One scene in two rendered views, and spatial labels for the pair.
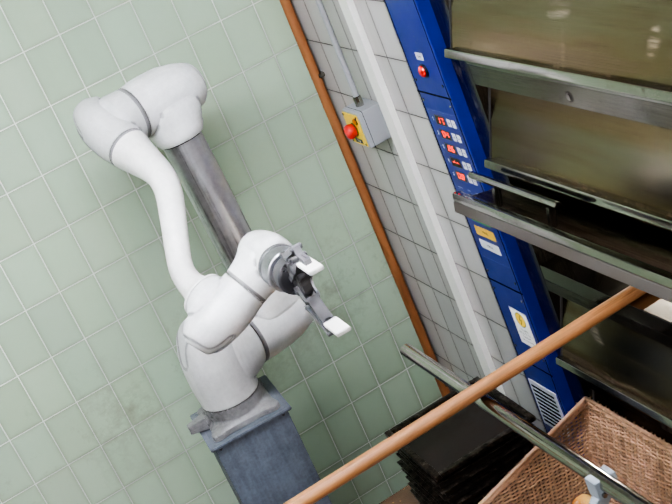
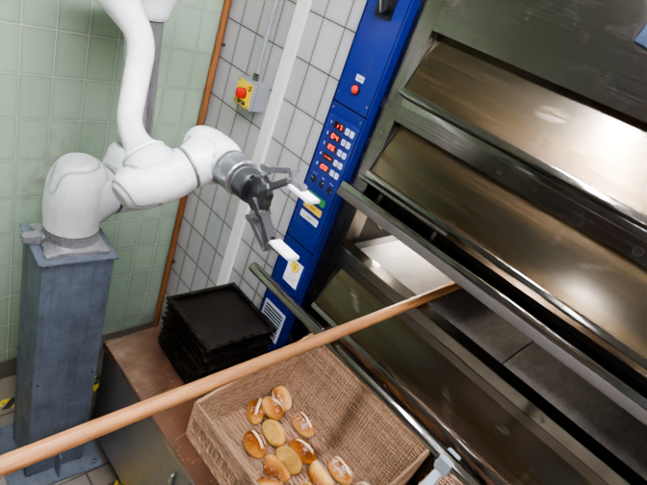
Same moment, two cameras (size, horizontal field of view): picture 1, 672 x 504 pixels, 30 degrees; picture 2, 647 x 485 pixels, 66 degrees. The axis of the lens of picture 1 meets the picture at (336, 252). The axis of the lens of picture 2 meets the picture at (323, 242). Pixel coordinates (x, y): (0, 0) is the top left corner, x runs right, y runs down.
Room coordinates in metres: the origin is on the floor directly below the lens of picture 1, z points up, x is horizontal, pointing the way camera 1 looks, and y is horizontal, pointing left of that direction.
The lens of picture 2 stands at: (1.36, 0.56, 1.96)
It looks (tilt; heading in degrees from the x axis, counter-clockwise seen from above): 28 degrees down; 322
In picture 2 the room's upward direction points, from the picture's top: 22 degrees clockwise
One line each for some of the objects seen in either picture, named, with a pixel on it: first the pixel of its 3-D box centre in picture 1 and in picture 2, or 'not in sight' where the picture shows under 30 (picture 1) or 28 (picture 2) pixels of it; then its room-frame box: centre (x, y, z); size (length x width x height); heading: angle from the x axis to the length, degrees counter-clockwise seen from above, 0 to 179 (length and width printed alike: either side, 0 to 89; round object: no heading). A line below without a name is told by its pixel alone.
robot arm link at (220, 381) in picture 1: (215, 354); (78, 191); (2.77, 0.37, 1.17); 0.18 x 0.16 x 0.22; 120
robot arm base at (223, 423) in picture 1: (227, 405); (64, 233); (2.76, 0.40, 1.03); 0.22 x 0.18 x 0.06; 102
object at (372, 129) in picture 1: (366, 123); (250, 93); (3.07, -0.20, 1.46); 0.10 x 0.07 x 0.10; 16
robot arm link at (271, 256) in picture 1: (284, 268); (237, 174); (2.33, 0.11, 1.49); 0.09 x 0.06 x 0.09; 105
